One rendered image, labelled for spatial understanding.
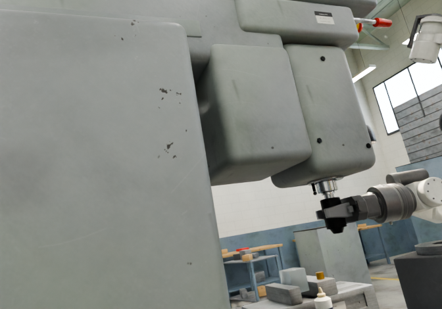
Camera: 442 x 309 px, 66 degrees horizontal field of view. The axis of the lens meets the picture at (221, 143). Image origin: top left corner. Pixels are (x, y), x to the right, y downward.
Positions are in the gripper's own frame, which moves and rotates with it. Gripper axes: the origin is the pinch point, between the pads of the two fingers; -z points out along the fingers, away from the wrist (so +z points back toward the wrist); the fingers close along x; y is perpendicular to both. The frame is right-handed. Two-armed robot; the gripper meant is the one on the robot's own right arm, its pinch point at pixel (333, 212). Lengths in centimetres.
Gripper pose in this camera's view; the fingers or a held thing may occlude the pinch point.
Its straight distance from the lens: 85.7
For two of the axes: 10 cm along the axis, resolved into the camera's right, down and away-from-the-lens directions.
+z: 9.8, -1.3, 1.4
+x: 0.9, -2.8, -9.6
